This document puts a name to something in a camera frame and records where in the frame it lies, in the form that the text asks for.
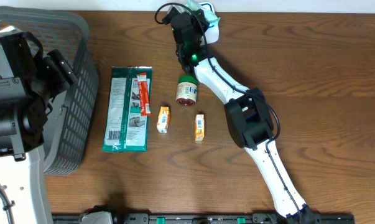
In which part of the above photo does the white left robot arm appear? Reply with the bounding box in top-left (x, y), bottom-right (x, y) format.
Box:
top-left (0, 29), bottom-right (78, 223)

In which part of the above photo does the green lidded small jar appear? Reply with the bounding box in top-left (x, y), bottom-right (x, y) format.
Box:
top-left (176, 75), bottom-right (198, 106)

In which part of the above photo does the grey plastic mesh basket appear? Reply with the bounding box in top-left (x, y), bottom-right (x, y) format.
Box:
top-left (0, 6), bottom-right (99, 175)

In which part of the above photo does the red and white package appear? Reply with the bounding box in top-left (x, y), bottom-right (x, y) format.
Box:
top-left (137, 72), bottom-right (152, 116)

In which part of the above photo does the mint green wipes packet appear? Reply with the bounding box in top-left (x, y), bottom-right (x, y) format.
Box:
top-left (185, 0), bottom-right (220, 28)

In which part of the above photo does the orange tissue pack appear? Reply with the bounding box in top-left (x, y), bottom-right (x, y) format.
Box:
top-left (157, 106), bottom-right (170, 133)
top-left (195, 114), bottom-right (205, 141)

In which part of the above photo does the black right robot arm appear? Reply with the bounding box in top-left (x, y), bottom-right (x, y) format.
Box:
top-left (159, 2), bottom-right (322, 223)

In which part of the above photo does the white barcode scanner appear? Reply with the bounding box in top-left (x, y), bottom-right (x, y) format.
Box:
top-left (199, 1), bottom-right (220, 44)

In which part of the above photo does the dark green package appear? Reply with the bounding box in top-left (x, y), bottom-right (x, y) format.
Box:
top-left (102, 67), bottom-right (152, 153)

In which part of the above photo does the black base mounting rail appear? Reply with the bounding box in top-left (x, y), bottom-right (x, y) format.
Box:
top-left (52, 206), bottom-right (355, 224)

